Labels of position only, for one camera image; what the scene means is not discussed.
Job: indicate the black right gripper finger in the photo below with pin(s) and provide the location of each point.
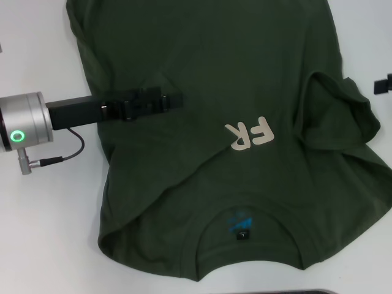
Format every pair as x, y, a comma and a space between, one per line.
389, 82
381, 86

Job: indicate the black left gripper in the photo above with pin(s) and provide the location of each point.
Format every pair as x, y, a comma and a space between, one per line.
79, 111

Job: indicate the dark green FREE T-shirt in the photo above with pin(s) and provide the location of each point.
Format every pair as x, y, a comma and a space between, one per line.
214, 61

